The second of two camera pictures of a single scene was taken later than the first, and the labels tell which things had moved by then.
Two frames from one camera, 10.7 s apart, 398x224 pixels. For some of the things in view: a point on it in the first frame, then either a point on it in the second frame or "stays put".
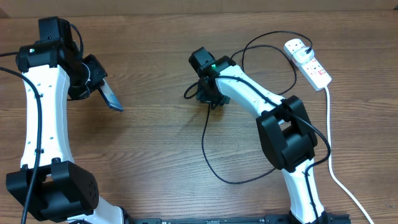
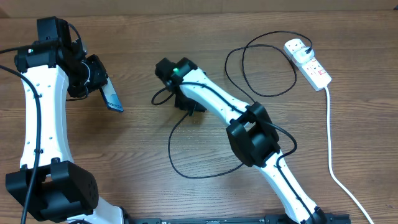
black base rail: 278,218 stays put
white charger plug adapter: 301,56 stays put
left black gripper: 99,73 stays put
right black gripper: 203,96 -> 181,104
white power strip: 312,70 stays put
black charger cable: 244,49 -> 178,173
